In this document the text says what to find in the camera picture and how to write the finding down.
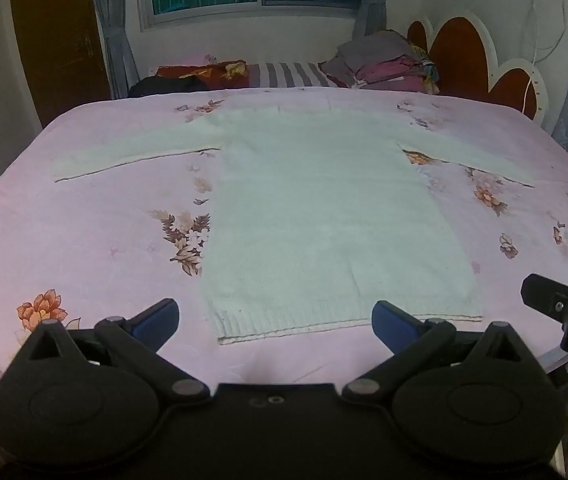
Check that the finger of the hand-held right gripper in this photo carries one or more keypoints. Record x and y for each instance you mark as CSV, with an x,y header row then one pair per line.
x,y
553,296

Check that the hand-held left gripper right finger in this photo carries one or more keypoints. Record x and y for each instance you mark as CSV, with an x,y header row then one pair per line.
x,y
391,327

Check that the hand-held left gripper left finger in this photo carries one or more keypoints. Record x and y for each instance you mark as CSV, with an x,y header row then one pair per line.
x,y
156,319

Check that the white knit sweater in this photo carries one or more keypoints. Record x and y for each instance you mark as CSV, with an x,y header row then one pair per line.
x,y
314,220

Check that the stack of folded clothes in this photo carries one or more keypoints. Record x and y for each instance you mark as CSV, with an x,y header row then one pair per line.
x,y
383,62

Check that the pink floral bed sheet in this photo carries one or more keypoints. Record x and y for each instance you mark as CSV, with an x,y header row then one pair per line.
x,y
104,240

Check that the black cloth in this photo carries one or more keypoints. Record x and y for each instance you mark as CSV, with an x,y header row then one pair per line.
x,y
161,86

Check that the red floral blanket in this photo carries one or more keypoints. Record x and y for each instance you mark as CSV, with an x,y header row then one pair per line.
x,y
199,72

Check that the brown and white headboard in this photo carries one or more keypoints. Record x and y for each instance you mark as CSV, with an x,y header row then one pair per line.
x,y
468,55

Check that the pink cloth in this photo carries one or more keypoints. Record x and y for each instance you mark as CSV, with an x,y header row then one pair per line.
x,y
196,57

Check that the grey striped pillow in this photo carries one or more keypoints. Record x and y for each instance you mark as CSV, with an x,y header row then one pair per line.
x,y
289,75

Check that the brown wooden door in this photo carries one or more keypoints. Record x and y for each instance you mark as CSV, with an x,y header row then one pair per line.
x,y
59,35

